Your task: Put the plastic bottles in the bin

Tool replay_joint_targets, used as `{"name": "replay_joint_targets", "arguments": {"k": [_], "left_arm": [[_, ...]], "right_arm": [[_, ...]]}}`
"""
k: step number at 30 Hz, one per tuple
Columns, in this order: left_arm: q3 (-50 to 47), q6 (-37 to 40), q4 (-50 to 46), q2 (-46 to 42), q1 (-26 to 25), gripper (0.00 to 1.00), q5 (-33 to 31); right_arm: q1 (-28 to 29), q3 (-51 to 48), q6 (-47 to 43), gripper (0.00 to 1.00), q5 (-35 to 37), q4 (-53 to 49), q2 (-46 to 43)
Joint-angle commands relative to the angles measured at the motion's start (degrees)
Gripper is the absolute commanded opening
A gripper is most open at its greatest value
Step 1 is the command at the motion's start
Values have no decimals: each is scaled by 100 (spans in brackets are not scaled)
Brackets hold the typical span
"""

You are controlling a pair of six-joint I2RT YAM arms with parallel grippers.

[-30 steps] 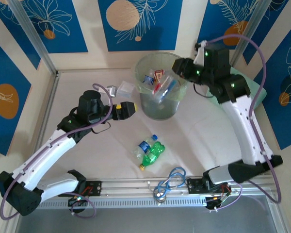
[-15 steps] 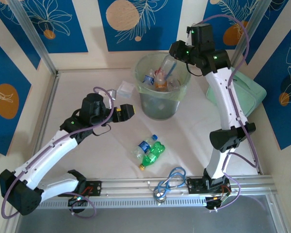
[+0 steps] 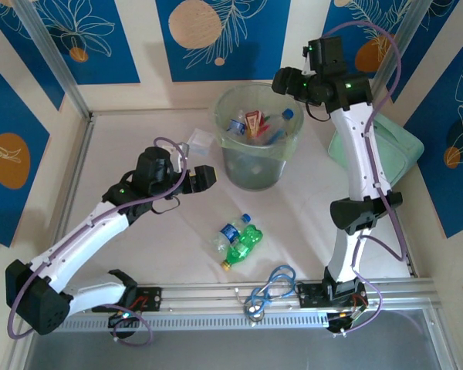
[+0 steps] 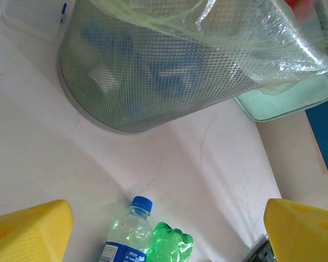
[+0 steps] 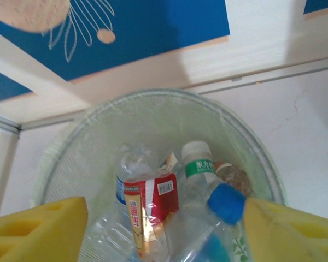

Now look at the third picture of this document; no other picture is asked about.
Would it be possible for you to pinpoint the clear bottle large blue cap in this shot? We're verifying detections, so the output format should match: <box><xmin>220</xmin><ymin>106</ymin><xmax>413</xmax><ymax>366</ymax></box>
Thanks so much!
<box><xmin>260</xmin><ymin>108</ymin><xmax>296</xmax><ymax>146</ymax></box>

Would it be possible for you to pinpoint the red orange plastic bottle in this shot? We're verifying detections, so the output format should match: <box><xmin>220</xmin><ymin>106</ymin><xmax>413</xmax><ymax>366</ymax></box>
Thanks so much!
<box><xmin>245</xmin><ymin>109</ymin><xmax>270</xmax><ymax>139</ymax></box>

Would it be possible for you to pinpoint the clear bottle blue cap label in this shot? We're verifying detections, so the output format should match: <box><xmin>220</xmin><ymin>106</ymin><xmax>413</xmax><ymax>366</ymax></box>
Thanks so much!
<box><xmin>226</xmin><ymin>110</ymin><xmax>248</xmax><ymax>136</ymax></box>

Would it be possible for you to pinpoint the grey translucent waste bin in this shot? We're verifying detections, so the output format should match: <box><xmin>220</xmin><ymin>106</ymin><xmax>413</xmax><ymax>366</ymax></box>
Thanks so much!
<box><xmin>215</xmin><ymin>82</ymin><xmax>305</xmax><ymax>190</ymax></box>

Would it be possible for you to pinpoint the translucent green bin liner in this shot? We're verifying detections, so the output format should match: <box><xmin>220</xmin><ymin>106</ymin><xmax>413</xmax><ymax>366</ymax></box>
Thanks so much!
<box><xmin>214</xmin><ymin>82</ymin><xmax>306</xmax><ymax>163</ymax></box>

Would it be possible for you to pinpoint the small clear zip bag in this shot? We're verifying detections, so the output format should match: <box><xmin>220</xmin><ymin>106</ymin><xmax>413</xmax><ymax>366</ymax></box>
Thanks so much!
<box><xmin>185</xmin><ymin>129</ymin><xmax>215</xmax><ymax>157</ymax></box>

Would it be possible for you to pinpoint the crushed clear bottle blue label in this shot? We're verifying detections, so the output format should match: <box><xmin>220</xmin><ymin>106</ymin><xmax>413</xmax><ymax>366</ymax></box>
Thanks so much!
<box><xmin>209</xmin><ymin>213</ymin><xmax>252</xmax><ymax>254</ymax></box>

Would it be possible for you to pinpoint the green plastic bottle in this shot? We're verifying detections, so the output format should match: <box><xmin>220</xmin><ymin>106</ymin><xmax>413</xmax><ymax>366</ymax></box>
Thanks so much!
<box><xmin>220</xmin><ymin>224</ymin><xmax>264</xmax><ymax>273</ymax></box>

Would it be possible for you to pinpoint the mint green zip pouch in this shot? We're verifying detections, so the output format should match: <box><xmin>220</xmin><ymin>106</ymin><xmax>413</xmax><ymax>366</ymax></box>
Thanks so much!
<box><xmin>327</xmin><ymin>111</ymin><xmax>425</xmax><ymax>186</ymax></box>

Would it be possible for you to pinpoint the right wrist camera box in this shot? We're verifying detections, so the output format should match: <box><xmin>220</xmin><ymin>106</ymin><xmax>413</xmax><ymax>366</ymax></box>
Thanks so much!
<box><xmin>301</xmin><ymin>44</ymin><xmax>314</xmax><ymax>76</ymax></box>

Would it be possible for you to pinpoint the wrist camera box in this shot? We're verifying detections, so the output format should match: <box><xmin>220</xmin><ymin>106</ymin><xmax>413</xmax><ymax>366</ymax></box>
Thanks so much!
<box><xmin>301</xmin><ymin>44</ymin><xmax>314</xmax><ymax>76</ymax></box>
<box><xmin>172</xmin><ymin>141</ymin><xmax>191</xmax><ymax>160</ymax></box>

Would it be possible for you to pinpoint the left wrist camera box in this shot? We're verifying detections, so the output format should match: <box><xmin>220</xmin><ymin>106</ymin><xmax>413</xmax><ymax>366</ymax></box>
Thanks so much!
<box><xmin>172</xmin><ymin>141</ymin><xmax>191</xmax><ymax>160</ymax></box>

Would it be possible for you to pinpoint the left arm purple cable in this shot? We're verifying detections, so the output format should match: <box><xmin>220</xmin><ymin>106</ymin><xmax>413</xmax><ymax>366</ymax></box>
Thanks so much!
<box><xmin>7</xmin><ymin>136</ymin><xmax>190</xmax><ymax>345</ymax></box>

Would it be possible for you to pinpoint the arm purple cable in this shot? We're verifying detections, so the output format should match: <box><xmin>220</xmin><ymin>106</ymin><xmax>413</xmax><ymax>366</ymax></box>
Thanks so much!
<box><xmin>7</xmin><ymin>136</ymin><xmax>190</xmax><ymax>345</ymax></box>
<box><xmin>322</xmin><ymin>21</ymin><xmax>408</xmax><ymax>336</ymax></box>

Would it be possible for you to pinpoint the aluminium table side rail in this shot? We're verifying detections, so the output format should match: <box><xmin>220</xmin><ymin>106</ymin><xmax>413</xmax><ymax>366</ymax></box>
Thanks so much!
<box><xmin>42</xmin><ymin>114</ymin><xmax>98</xmax><ymax>271</ymax></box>

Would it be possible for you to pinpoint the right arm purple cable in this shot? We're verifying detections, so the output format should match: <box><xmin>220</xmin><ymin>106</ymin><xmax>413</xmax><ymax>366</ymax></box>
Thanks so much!
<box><xmin>322</xmin><ymin>21</ymin><xmax>408</xmax><ymax>336</ymax></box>

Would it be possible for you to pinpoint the aluminium corner post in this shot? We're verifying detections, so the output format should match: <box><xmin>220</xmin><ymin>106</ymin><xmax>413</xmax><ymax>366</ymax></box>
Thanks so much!
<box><xmin>364</xmin><ymin>0</ymin><xmax>437</xmax><ymax>116</ymax></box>
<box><xmin>12</xmin><ymin>0</ymin><xmax>94</xmax><ymax>121</ymax></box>

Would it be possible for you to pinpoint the aluminium frame rail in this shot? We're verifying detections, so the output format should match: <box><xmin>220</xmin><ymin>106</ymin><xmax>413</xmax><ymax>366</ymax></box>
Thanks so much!
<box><xmin>17</xmin><ymin>277</ymin><xmax>443</xmax><ymax>318</ymax></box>

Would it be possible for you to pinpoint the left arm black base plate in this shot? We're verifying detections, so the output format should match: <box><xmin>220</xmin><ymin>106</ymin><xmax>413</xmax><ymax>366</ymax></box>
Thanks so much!
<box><xmin>90</xmin><ymin>285</ymin><xmax>164</xmax><ymax>314</ymax></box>

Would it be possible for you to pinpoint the coiled blue cable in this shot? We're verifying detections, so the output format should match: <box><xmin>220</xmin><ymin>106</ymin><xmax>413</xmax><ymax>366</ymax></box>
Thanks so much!
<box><xmin>243</xmin><ymin>264</ymin><xmax>297</xmax><ymax>321</ymax></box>

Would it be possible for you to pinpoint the slotted grey cable duct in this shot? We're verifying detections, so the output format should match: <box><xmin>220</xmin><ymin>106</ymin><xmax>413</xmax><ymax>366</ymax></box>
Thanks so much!
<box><xmin>30</xmin><ymin>312</ymin><xmax>333</xmax><ymax>333</ymax></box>

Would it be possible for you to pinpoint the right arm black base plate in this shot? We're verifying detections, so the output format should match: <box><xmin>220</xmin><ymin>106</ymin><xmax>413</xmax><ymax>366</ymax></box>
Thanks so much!
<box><xmin>295</xmin><ymin>281</ymin><xmax>370</xmax><ymax>310</ymax></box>

